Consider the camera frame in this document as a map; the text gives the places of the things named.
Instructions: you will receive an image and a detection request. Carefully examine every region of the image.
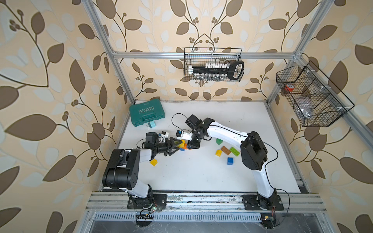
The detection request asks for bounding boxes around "clear plastic bag in basket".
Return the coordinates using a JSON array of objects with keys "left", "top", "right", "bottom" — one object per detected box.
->
[{"left": 296, "top": 97, "right": 314, "bottom": 117}]

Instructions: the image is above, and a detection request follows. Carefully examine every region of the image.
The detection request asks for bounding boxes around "blue lego brick right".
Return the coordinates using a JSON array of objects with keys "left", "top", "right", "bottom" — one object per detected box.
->
[{"left": 227, "top": 157, "right": 234, "bottom": 166}]

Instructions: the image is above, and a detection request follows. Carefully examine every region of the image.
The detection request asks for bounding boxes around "black white tool in basket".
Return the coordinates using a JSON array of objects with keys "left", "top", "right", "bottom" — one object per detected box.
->
[{"left": 187, "top": 61, "right": 244, "bottom": 82}]

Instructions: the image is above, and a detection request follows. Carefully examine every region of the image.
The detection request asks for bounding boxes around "red object in basket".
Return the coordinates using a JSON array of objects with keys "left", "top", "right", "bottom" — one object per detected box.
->
[{"left": 285, "top": 83, "right": 295, "bottom": 92}]

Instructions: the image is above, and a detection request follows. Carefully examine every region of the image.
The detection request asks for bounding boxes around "side wall wire basket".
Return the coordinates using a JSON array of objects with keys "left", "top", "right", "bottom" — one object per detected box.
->
[{"left": 276, "top": 61, "right": 355, "bottom": 127}]

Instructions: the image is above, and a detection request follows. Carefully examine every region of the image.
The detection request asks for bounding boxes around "green lego cube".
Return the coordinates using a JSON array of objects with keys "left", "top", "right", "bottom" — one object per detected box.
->
[{"left": 216, "top": 138, "right": 223, "bottom": 145}]

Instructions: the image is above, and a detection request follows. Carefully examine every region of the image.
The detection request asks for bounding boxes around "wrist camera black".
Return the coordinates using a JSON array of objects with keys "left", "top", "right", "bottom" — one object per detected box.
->
[
  {"left": 186, "top": 115, "right": 202, "bottom": 130},
  {"left": 145, "top": 132, "right": 159, "bottom": 145}
]

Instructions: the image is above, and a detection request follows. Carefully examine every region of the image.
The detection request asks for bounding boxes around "lime green lego plate right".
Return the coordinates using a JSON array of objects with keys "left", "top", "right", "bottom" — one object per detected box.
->
[{"left": 229, "top": 147, "right": 240, "bottom": 157}]

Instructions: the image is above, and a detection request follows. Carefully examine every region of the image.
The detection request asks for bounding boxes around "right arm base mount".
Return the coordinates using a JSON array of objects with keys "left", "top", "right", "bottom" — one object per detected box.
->
[{"left": 242, "top": 193, "right": 285, "bottom": 211}]

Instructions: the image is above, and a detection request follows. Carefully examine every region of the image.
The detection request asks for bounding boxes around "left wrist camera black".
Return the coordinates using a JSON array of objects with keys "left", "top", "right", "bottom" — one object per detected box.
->
[{"left": 145, "top": 132, "right": 159, "bottom": 145}]

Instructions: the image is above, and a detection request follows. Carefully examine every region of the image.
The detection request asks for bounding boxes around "green plastic tool case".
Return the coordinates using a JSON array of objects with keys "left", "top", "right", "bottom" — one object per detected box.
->
[{"left": 129, "top": 99, "right": 165, "bottom": 127}]

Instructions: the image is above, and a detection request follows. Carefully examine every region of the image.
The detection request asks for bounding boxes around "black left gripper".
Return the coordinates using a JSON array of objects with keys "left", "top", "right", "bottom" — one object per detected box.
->
[{"left": 153, "top": 138, "right": 181, "bottom": 157}]

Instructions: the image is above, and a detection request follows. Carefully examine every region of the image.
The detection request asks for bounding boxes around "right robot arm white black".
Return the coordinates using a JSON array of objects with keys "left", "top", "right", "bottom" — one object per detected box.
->
[{"left": 186, "top": 115, "right": 276, "bottom": 202}]

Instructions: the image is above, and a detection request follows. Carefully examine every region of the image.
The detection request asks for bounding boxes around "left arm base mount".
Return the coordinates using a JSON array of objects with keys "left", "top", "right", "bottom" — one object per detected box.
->
[{"left": 127, "top": 194, "right": 167, "bottom": 212}]

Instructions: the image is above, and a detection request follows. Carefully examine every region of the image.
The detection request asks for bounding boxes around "back wall wire basket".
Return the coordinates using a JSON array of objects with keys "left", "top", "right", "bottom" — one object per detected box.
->
[{"left": 183, "top": 47, "right": 244, "bottom": 82}]

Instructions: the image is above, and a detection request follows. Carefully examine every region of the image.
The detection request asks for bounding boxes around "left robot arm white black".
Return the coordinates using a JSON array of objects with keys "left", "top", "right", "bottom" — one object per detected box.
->
[{"left": 102, "top": 133, "right": 183, "bottom": 199}]

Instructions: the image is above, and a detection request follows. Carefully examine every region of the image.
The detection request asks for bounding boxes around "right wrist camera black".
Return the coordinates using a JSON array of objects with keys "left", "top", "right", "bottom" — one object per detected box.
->
[{"left": 186, "top": 115, "right": 202, "bottom": 130}]

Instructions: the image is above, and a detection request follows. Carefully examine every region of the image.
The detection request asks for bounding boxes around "teal USB wall charger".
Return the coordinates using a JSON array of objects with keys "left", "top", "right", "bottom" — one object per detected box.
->
[{"left": 147, "top": 121, "right": 156, "bottom": 129}]

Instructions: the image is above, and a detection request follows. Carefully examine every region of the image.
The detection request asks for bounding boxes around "yellow lego brick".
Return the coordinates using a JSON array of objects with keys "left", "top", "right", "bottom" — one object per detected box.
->
[
  {"left": 150, "top": 159, "right": 158, "bottom": 166},
  {"left": 178, "top": 140, "right": 186, "bottom": 148},
  {"left": 215, "top": 150, "right": 222, "bottom": 157}
]

